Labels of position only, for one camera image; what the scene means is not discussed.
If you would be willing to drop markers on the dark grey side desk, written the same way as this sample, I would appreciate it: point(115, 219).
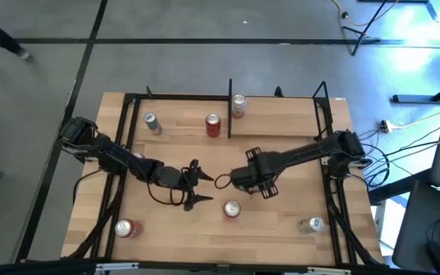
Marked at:
point(415, 229)

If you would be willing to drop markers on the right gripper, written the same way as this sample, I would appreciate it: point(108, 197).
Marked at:
point(254, 172)

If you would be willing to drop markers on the black floor beam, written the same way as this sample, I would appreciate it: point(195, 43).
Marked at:
point(395, 189)

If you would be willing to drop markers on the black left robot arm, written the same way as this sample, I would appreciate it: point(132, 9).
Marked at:
point(109, 154)

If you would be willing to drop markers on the black aluminium table frame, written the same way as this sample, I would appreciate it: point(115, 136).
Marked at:
point(182, 97)

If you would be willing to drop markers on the red can blue label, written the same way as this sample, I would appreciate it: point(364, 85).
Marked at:
point(231, 209)

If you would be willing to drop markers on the black desk leg frame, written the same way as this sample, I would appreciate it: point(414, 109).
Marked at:
point(415, 98)

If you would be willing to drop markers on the black crossbar silver brackets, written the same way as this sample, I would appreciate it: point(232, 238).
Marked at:
point(33, 267)

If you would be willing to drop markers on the white blue beverage can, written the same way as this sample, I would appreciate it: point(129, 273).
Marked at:
point(313, 224)

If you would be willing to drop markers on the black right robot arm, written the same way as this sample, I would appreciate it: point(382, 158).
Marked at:
point(308, 151)

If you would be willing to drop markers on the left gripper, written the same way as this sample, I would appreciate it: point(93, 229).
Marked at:
point(172, 177)

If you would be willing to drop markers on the slim blue silver can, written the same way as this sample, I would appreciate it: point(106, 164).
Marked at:
point(152, 122)

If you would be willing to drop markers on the black tripod stand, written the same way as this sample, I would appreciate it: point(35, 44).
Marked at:
point(365, 28)

